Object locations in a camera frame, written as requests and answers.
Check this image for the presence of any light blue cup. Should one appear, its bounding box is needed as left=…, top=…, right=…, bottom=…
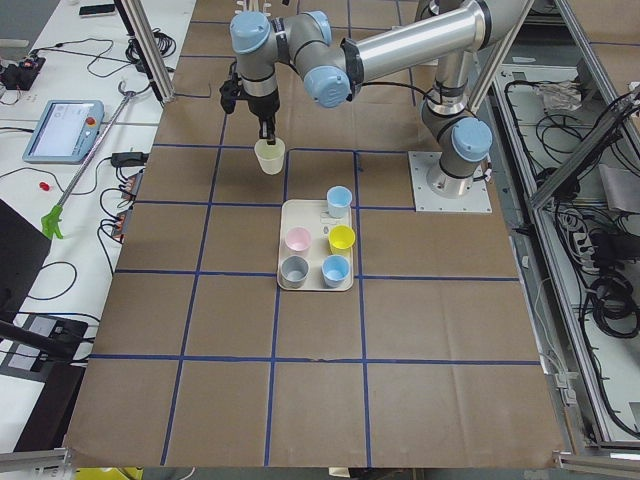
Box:
left=326, top=185, right=353, bottom=219

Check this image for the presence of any white ikea cup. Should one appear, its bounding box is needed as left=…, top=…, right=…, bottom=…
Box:
left=254, top=137, right=286, bottom=175

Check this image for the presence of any blue teach pendant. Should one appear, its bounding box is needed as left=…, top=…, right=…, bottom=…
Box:
left=22, top=100, right=104, bottom=165

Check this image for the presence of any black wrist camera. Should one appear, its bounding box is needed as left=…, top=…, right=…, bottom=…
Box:
left=219, top=73, right=246, bottom=115

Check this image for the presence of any silver reacher grabber tool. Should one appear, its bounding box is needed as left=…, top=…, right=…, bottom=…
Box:
left=41, top=80, right=138, bottom=240

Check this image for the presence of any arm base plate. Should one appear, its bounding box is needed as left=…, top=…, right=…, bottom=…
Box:
left=408, top=151, right=492, bottom=214

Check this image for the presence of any light blue cup tray front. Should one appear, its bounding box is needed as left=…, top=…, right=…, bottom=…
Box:
left=321, top=255, right=351, bottom=288

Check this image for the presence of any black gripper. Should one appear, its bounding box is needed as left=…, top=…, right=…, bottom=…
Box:
left=247, top=90, right=279, bottom=142

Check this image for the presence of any pink cup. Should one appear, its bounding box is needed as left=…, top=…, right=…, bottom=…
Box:
left=284, top=226, right=312, bottom=256

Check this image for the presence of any cream plastic tray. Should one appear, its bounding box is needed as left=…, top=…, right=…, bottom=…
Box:
left=277, top=199, right=354, bottom=292

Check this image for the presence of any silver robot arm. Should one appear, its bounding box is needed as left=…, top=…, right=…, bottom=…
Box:
left=220, top=1, right=530, bottom=199

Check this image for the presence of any aluminium frame post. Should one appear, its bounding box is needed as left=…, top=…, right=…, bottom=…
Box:
left=114, top=0, right=175, bottom=105

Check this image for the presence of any grey cup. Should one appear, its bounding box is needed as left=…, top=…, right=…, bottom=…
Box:
left=279, top=255, right=309, bottom=289

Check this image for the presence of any yellow cup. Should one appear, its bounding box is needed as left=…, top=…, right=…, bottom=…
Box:
left=328, top=225, right=356, bottom=255

